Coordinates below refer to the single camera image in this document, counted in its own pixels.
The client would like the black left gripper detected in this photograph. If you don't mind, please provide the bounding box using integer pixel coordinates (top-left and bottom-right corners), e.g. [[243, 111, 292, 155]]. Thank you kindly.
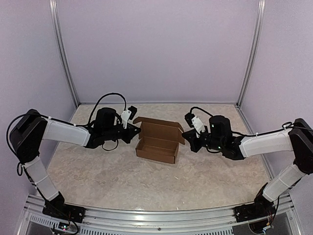
[[103, 123, 141, 144]]

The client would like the aluminium corner post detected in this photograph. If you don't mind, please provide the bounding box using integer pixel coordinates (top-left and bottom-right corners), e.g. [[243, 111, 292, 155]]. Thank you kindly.
[[237, 0, 266, 109], [49, 0, 80, 108]]

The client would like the brown cardboard box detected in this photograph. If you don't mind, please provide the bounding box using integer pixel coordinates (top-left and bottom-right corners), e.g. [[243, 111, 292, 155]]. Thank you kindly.
[[133, 117, 185, 164]]

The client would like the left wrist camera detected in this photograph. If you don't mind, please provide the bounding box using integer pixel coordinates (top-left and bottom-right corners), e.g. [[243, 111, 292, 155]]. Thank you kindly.
[[121, 106, 137, 129]]

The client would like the aluminium front frame rail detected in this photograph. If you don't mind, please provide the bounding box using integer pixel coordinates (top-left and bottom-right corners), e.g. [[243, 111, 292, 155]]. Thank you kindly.
[[14, 194, 303, 235]]

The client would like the left aluminium corner post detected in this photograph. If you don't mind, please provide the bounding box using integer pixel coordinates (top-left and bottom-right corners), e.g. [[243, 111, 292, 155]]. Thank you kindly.
[[49, 0, 80, 108]]

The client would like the right aluminium corner post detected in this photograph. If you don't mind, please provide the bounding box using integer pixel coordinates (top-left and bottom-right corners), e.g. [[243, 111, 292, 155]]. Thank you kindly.
[[237, 0, 266, 109]]

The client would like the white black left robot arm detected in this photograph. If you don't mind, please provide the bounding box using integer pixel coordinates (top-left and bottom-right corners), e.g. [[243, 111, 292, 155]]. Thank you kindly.
[[6, 106, 141, 218]]

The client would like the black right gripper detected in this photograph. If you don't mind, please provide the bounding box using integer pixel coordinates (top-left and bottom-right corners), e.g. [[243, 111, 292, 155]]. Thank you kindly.
[[181, 129, 224, 153]]

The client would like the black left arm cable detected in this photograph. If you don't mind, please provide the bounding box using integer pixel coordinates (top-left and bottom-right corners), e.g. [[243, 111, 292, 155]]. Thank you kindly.
[[6, 92, 128, 177]]

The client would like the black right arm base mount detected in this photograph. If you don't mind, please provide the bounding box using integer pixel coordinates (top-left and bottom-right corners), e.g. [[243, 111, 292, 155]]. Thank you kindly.
[[234, 202, 276, 223]]

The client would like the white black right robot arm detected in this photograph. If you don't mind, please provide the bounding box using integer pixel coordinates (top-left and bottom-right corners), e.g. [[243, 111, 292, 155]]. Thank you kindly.
[[182, 112, 313, 217]]

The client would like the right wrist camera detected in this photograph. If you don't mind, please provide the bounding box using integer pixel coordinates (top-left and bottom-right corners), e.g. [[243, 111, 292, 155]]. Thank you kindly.
[[184, 112, 206, 138]]

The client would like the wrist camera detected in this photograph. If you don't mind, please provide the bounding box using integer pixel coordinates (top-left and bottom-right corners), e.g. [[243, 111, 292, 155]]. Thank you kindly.
[[121, 106, 137, 129], [184, 112, 206, 138]]

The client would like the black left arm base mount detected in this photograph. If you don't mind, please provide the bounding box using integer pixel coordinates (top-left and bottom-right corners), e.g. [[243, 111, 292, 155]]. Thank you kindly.
[[43, 204, 86, 223]]

